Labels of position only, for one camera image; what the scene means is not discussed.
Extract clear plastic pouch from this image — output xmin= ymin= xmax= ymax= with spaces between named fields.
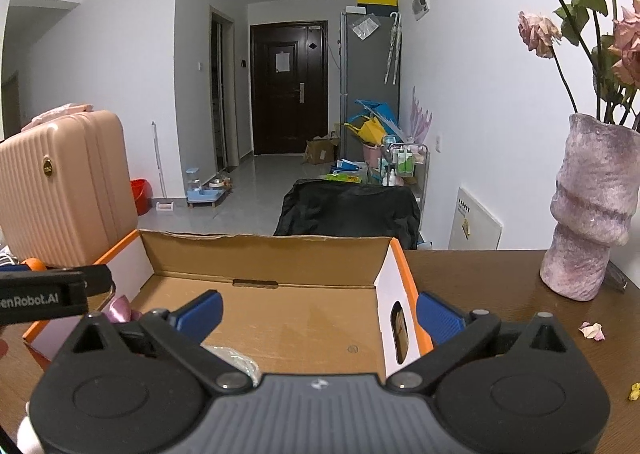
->
xmin=351 ymin=16 xmax=381 ymax=40

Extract grey refrigerator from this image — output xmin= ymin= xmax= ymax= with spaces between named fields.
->
xmin=340 ymin=5 xmax=401 ymax=160

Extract pink folded cloth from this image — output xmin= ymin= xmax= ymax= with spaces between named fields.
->
xmin=22 ymin=103 xmax=96 ymax=130

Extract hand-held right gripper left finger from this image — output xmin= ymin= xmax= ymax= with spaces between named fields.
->
xmin=52 ymin=290 xmax=258 ymax=395

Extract pink bucket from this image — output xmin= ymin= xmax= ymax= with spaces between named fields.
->
xmin=362 ymin=141 xmax=386 ymax=170

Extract blue pet feeder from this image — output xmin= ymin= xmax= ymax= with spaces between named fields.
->
xmin=185 ymin=168 xmax=223 ymax=207

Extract folded pale umbrella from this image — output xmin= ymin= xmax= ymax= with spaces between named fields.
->
xmin=392 ymin=12 xmax=403 ymax=85
xmin=384 ymin=12 xmax=398 ymax=84

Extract metal trolley cart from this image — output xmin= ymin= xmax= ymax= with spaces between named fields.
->
xmin=380 ymin=141 xmax=430 ymax=215

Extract dark brown entrance door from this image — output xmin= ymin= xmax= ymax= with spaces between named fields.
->
xmin=250 ymin=20 xmax=329 ymax=156

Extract white flat board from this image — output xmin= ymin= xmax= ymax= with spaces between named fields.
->
xmin=448 ymin=187 xmax=502 ymax=251

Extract yellow bag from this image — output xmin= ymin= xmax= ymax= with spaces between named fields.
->
xmin=350 ymin=117 xmax=386 ymax=145

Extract pink textured vase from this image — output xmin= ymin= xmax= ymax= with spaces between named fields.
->
xmin=540 ymin=113 xmax=640 ymax=302

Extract group of toiletry bottles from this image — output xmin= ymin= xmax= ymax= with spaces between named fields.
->
xmin=382 ymin=144 xmax=426 ymax=185

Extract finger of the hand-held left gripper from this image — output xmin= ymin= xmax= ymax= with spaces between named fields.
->
xmin=45 ymin=264 xmax=115 ymax=296

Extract black cloth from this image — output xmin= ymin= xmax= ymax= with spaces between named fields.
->
xmin=274 ymin=179 xmax=422 ymax=250

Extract clear plastic bag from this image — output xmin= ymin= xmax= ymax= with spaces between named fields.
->
xmin=202 ymin=345 xmax=263 ymax=387

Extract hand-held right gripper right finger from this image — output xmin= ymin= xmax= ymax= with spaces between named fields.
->
xmin=385 ymin=291 xmax=588 ymax=394

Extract red bucket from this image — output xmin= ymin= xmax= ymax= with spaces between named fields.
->
xmin=131 ymin=178 xmax=151 ymax=216

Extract dark interior door frame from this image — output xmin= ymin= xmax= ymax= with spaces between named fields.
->
xmin=210 ymin=7 xmax=236 ymax=170

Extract pink satin ribbon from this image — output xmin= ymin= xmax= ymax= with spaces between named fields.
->
xmin=102 ymin=295 xmax=146 ymax=325

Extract brown cardboard carton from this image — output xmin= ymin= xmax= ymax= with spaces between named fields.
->
xmin=302 ymin=134 xmax=341 ymax=165

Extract pink ribbed suitcase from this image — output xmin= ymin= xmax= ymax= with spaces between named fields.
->
xmin=0 ymin=109 xmax=138 ymax=267

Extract orange-edged cardboard box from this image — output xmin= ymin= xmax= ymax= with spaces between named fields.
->
xmin=22 ymin=228 xmax=434 ymax=385

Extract dark flat object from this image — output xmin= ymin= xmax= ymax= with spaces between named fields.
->
xmin=605 ymin=261 xmax=628 ymax=292

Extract dried pink rose bouquet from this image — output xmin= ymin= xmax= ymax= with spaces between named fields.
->
xmin=437 ymin=0 xmax=640 ymax=130

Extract white mop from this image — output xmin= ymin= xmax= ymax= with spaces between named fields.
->
xmin=151 ymin=121 xmax=174 ymax=212

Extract colourful packets pile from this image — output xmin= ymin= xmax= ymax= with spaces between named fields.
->
xmin=320 ymin=159 xmax=366 ymax=185

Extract pink feather wings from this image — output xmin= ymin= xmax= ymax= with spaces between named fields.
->
xmin=400 ymin=87 xmax=433 ymax=145

